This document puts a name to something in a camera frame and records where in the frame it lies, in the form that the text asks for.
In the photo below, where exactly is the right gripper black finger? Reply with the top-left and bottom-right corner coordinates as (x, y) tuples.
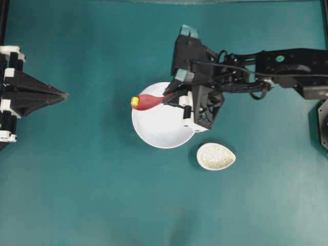
(163, 79), (185, 95)
(161, 95), (181, 107)

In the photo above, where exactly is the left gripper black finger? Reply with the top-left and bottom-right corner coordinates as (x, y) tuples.
(5, 68), (67, 96)
(5, 94), (67, 118)

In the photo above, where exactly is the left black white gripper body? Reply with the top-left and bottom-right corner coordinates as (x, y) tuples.
(1, 46), (26, 142)

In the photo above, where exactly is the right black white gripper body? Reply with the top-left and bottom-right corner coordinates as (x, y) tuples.
(179, 86), (224, 132)

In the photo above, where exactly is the red plastic spoon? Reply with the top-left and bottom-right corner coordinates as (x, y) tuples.
(133, 94), (164, 111)

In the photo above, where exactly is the yellow hexagonal prism block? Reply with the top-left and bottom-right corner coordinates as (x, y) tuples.
(131, 96), (139, 108)

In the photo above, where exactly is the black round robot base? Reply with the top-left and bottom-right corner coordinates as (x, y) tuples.
(308, 99), (327, 156)

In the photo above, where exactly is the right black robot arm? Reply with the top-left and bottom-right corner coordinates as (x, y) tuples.
(163, 25), (327, 132)

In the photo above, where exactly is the white round bowl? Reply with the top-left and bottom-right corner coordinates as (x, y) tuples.
(131, 81), (197, 149)

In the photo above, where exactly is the speckled white egg-shaped dish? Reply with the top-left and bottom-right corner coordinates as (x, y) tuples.
(196, 142), (236, 171)

